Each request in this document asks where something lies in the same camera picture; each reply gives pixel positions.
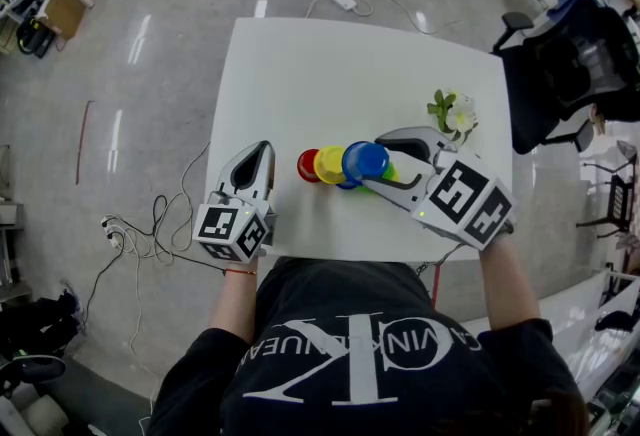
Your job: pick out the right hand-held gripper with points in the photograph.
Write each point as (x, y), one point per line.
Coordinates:
(460, 194)

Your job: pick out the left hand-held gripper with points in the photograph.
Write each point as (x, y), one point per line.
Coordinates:
(215, 224)

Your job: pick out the yellow paper cup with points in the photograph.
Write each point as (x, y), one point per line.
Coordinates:
(330, 165)
(396, 175)

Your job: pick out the green paper cup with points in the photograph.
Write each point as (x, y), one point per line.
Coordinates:
(388, 170)

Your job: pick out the blue paper cup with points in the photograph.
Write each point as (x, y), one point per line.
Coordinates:
(367, 160)
(346, 185)

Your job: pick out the red paper cup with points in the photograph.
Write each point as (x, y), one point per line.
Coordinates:
(306, 164)

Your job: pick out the person's right forearm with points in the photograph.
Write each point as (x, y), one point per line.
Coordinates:
(505, 284)

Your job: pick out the person's left forearm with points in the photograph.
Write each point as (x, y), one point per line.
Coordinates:
(232, 309)

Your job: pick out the white potted flower plant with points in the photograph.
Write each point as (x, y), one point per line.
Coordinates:
(452, 116)

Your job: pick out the white table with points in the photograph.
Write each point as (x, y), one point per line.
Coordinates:
(300, 84)

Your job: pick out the red floor tape strip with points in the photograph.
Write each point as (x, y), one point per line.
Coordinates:
(82, 144)
(436, 284)

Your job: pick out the person's black printed shirt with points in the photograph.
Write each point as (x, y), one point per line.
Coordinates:
(350, 304)

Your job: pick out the black office chair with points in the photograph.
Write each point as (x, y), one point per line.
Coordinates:
(565, 69)

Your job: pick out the black metal chair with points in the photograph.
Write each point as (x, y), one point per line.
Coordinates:
(615, 196)

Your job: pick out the white side desk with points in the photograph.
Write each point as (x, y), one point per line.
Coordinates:
(565, 319)

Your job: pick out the small black bag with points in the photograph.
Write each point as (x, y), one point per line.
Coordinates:
(615, 319)

